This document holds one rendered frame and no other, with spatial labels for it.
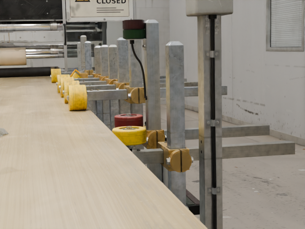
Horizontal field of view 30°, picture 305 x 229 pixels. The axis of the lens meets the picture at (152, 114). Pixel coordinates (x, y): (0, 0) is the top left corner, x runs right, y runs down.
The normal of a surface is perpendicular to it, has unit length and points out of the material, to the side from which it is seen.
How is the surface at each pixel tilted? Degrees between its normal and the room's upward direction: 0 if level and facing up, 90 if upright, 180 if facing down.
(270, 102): 90
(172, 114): 90
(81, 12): 90
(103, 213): 0
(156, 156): 90
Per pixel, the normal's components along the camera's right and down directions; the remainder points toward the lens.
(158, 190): -0.02, -0.99
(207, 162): 0.21, 0.11
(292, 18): -0.97, 0.05
